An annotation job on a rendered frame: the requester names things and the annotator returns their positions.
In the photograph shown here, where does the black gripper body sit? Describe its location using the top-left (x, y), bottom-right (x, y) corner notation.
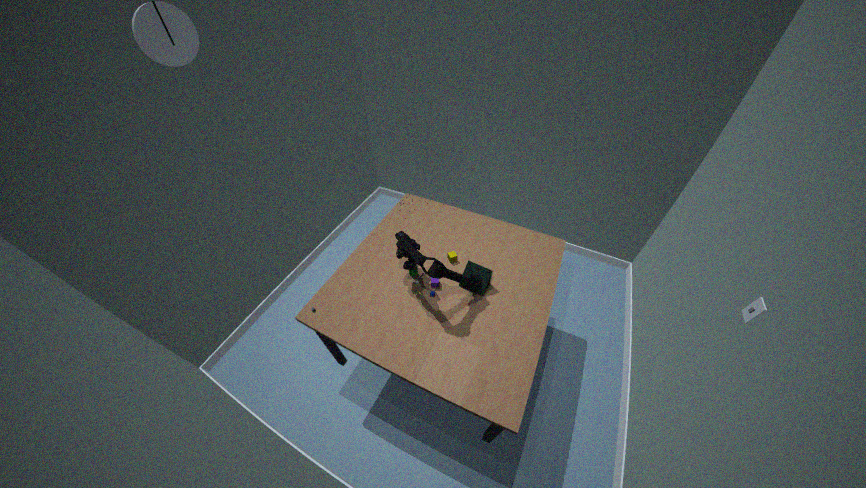
top-left (403, 244), bottom-right (420, 270)

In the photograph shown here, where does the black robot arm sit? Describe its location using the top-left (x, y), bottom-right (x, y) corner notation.
top-left (395, 231), bottom-right (483, 293)

